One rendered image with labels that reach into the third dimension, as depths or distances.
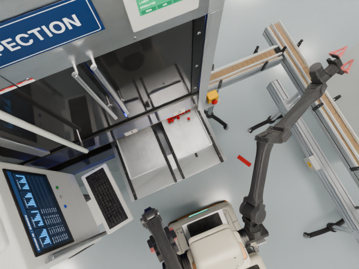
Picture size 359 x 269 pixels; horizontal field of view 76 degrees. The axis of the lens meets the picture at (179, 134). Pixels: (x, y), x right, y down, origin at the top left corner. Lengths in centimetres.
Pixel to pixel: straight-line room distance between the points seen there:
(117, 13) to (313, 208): 248
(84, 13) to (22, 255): 86
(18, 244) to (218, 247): 77
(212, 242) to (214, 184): 139
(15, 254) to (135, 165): 82
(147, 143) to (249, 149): 130
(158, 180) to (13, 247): 85
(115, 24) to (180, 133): 103
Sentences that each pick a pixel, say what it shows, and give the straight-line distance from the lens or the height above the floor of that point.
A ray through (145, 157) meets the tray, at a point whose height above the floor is 88.
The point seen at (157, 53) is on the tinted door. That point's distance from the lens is 91.
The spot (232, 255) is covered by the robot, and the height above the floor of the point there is 138.
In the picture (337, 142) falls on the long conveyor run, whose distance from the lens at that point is 185.
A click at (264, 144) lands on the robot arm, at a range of 111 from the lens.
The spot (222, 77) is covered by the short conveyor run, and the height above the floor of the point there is 97.
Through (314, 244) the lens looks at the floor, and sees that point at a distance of 275.
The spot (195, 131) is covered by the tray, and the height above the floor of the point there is 88.
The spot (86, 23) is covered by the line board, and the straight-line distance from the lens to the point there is 70.
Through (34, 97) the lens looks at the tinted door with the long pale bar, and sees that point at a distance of 96.
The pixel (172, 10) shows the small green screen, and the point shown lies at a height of 188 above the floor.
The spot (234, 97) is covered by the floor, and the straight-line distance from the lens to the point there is 271.
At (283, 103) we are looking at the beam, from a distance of 220.
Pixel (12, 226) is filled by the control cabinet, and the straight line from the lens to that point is 112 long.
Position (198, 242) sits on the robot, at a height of 133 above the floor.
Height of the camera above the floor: 243
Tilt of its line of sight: 75 degrees down
